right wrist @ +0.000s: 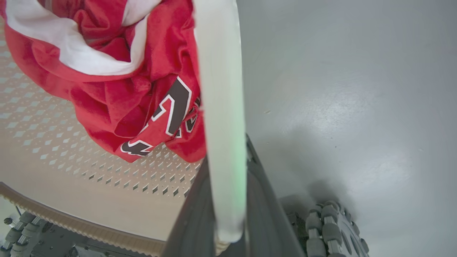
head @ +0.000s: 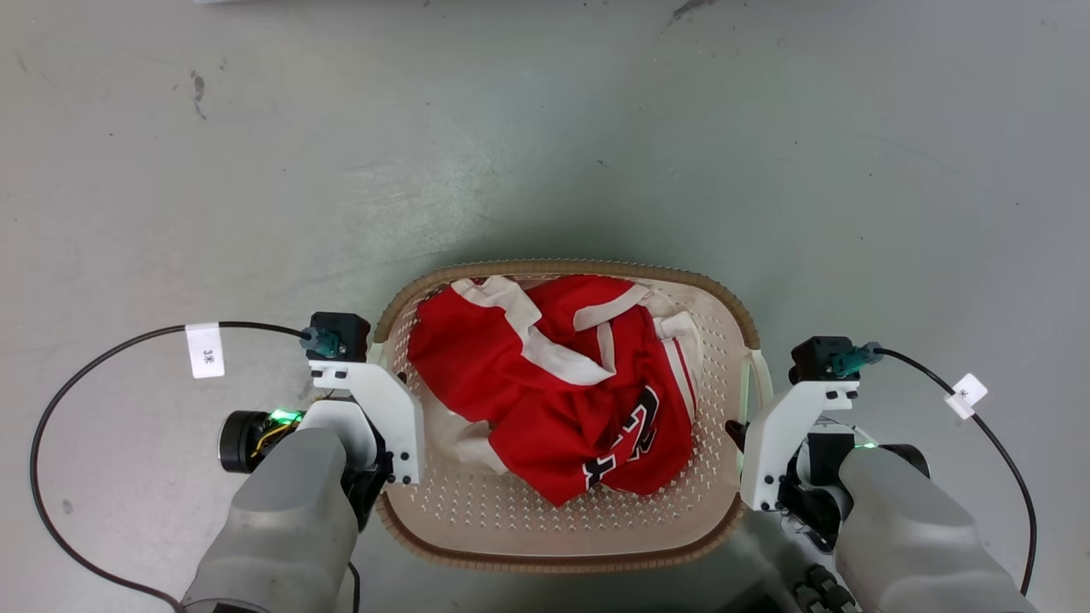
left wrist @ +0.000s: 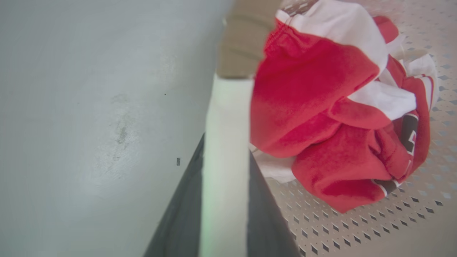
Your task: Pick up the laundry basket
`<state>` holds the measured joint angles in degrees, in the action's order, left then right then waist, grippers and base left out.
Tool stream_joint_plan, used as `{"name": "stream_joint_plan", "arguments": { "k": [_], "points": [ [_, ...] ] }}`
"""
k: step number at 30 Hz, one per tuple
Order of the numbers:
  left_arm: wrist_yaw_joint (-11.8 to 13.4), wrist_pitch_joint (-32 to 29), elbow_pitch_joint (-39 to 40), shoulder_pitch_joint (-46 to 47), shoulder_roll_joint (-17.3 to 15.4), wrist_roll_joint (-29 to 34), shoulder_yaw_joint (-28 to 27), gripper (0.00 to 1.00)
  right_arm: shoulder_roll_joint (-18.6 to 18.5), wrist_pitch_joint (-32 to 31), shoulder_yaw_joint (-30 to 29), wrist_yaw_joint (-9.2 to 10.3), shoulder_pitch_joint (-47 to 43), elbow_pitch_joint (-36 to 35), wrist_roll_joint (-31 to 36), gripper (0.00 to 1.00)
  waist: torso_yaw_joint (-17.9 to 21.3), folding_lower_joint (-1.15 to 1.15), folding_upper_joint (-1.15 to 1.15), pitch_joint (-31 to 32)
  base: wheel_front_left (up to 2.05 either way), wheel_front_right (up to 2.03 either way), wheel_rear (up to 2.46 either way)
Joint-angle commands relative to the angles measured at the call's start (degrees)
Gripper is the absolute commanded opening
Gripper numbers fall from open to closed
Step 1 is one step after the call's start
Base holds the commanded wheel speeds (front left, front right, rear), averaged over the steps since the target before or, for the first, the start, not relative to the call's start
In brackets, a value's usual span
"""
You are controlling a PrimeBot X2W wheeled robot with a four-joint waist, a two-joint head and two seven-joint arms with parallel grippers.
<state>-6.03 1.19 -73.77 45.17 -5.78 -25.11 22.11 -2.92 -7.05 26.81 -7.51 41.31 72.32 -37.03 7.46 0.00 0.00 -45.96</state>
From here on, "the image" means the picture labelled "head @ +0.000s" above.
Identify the small white cable label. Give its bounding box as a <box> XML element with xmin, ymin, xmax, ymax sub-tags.
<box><xmin>944</xmin><ymin>373</ymin><xmax>990</xmax><ymax>421</ymax></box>

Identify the black left camera cable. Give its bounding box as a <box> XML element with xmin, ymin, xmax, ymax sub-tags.
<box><xmin>30</xmin><ymin>321</ymin><xmax>343</xmax><ymax>610</ymax></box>

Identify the beige plastic laundry basket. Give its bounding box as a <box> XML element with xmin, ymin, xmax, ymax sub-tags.
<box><xmin>372</xmin><ymin>260</ymin><xmax>774</xmax><ymax>573</ymax></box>

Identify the large white cable label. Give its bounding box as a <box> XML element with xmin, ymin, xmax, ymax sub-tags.
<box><xmin>185</xmin><ymin>323</ymin><xmax>227</xmax><ymax>380</ymax></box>

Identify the white cloth garment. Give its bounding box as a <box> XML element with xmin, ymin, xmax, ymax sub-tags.
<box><xmin>422</xmin><ymin>390</ymin><xmax>510</xmax><ymax>476</ymax></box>

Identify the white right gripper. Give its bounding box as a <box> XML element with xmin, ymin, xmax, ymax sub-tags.
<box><xmin>726</xmin><ymin>380</ymin><xmax>861</xmax><ymax>547</ymax></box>

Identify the black right camera cable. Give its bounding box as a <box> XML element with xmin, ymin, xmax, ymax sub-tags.
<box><xmin>831</xmin><ymin>341</ymin><xmax>1039</xmax><ymax>597</ymax></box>

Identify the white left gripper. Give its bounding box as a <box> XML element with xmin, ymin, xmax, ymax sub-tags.
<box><xmin>298</xmin><ymin>359</ymin><xmax>425</xmax><ymax>530</ymax></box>

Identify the red basketball jersey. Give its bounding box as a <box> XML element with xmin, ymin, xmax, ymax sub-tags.
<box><xmin>407</xmin><ymin>274</ymin><xmax>704</xmax><ymax>508</ymax></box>

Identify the black camera cable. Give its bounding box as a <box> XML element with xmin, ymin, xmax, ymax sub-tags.
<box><xmin>30</xmin><ymin>321</ymin><xmax>343</xmax><ymax>610</ymax></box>
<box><xmin>831</xmin><ymin>341</ymin><xmax>1039</xmax><ymax>597</ymax></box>

